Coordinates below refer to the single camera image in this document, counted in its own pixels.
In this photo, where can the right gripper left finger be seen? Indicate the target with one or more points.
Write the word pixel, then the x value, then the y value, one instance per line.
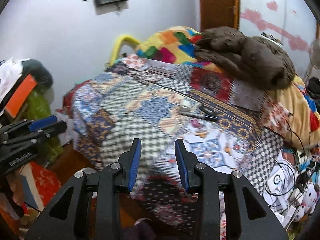
pixel 67 214

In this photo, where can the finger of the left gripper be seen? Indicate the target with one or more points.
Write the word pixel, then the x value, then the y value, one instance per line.
pixel 47 132
pixel 32 124

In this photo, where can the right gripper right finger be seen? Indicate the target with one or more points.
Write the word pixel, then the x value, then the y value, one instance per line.
pixel 247 214

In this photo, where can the person's left hand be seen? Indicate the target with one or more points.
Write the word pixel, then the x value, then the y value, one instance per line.
pixel 15 183

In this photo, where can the green leaf pattern bag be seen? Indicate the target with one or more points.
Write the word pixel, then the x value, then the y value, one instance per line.
pixel 38 109

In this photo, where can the red floral gift box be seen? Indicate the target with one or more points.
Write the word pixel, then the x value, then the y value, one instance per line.
pixel 39 185

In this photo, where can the white pile of clothes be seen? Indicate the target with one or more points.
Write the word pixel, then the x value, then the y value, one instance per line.
pixel 11 76

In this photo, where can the yellow orange fleece blanket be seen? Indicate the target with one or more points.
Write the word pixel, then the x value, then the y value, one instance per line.
pixel 292 113

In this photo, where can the patchwork patterned bedspread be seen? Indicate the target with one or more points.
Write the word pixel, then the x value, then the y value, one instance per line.
pixel 138 98

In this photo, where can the white tape roll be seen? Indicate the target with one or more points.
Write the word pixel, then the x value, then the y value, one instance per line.
pixel 185 106

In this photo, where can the brown puffer jacket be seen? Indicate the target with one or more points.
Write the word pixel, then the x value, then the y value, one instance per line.
pixel 256 60

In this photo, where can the colourful block blanket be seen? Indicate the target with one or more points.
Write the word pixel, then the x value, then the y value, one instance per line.
pixel 174 45

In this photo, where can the standing electric fan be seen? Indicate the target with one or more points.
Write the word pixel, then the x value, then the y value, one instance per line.
pixel 314 55

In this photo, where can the sliding wardrobe with hearts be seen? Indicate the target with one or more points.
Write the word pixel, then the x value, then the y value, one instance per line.
pixel 290 21

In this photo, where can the brown wooden door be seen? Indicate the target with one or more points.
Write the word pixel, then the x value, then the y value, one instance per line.
pixel 216 13

